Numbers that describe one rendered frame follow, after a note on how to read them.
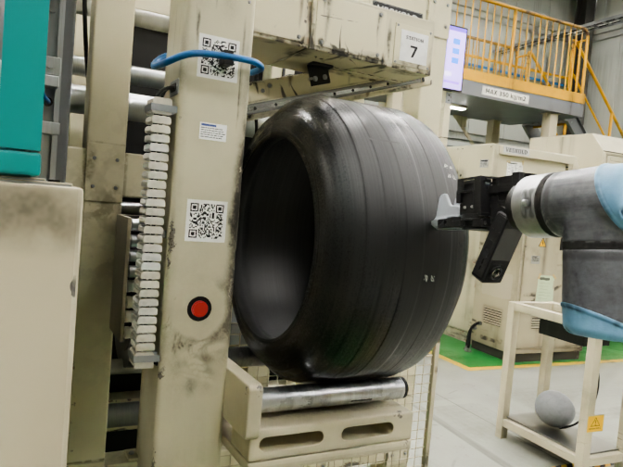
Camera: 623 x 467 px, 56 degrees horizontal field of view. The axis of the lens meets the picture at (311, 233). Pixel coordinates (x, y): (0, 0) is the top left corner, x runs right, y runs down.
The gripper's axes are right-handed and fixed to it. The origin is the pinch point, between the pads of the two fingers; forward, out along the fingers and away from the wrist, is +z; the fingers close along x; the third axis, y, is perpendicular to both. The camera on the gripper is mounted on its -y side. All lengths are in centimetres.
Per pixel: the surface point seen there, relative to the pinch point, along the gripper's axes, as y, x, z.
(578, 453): -98, -191, 117
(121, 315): -20, 41, 64
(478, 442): -106, -177, 171
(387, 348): -22.2, 3.6, 9.0
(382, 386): -31.4, -2.0, 18.4
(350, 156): 11.7, 14.7, 5.6
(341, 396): -32.4, 7.7, 18.2
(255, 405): -31.6, 27.3, 14.4
